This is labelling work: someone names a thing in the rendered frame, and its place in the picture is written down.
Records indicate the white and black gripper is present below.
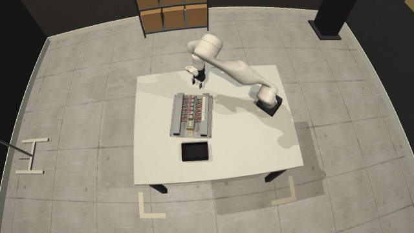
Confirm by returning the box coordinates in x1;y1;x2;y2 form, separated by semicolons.
185;62;206;89

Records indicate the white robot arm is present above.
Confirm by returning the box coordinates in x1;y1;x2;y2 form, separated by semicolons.
187;34;278;108

